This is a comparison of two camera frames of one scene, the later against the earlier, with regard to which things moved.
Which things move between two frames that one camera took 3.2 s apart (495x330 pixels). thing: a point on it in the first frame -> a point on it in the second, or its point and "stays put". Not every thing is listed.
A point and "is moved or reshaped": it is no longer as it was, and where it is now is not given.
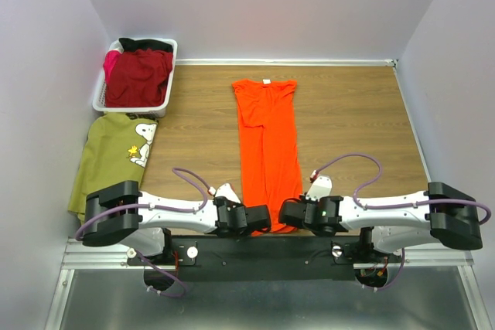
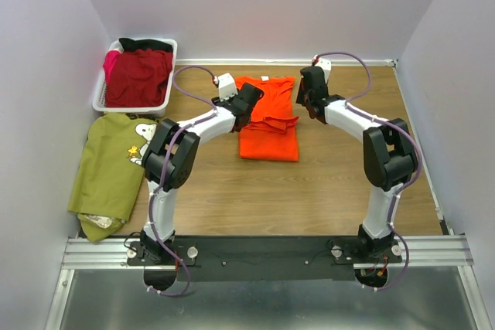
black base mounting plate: [266, 259] stays put
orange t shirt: [268, 144] is moved or reshaped
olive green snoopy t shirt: [116, 151] stays put
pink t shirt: [109, 59] stays put
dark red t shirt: [138, 79] stays put
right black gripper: [290, 213] -> [306, 85]
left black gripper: [259, 216] -> [251, 93]
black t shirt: [128, 44] stays put
